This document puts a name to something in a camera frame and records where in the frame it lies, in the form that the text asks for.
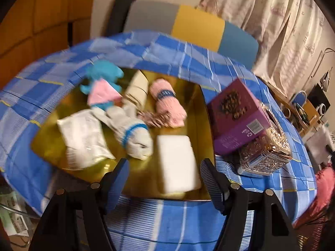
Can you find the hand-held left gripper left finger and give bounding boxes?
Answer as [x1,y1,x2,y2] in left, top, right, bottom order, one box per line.
[29,158,130,251]

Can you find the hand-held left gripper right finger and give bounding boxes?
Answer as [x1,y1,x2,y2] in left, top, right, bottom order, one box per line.
[200,158,300,251]

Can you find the white foam block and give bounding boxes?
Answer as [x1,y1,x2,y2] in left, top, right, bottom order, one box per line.
[155,134,202,194]

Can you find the white socks with blue band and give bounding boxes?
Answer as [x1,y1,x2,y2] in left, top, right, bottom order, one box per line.
[91,104,154,160]

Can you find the white plastic packet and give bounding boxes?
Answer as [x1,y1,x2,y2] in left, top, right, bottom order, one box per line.
[56,109,116,169]

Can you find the gold metal tray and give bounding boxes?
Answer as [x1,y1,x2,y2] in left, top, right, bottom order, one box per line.
[31,67,217,202]

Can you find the pink towel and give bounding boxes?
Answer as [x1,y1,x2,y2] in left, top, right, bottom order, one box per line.
[148,78,188,129]

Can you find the beige mesh cloth roll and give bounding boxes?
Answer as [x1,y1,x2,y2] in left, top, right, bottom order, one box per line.
[122,70,150,111]

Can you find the blue plush toy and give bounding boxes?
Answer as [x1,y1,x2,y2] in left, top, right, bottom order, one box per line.
[79,59,125,111]

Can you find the blue checkered tablecloth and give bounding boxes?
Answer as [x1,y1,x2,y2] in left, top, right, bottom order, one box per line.
[0,29,319,251]

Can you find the ornate gold tissue box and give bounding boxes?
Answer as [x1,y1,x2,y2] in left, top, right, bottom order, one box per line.
[236,103,294,176]

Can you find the brown beaded bundle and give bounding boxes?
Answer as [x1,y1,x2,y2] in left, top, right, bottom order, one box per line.
[135,109,171,129]

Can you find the purple cardboard box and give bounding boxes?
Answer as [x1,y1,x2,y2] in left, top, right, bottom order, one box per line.
[206,77,280,156]

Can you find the printed papers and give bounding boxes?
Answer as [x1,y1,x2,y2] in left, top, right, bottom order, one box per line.
[0,185,30,241]

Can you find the pink cloth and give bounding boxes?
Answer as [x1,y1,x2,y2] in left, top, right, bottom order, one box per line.
[295,165,335,228]

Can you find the black mesh basket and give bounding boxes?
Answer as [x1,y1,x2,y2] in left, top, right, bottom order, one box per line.
[292,209,335,251]

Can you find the wooden side desk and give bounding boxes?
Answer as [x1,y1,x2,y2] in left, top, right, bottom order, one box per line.
[266,83,335,137]

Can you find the black speaker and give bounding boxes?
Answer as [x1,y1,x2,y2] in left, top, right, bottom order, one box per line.
[307,83,331,116]

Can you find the grey yellow blue chair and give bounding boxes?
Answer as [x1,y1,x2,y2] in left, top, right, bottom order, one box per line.
[122,0,260,69]

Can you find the beige floral curtain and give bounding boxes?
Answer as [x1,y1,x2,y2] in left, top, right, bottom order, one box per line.
[197,0,335,98]

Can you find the wooden wardrobe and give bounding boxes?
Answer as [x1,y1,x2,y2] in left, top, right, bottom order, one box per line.
[0,0,99,90]

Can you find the black cylindrical post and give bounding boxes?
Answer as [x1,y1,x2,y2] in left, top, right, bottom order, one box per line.
[104,0,138,37]

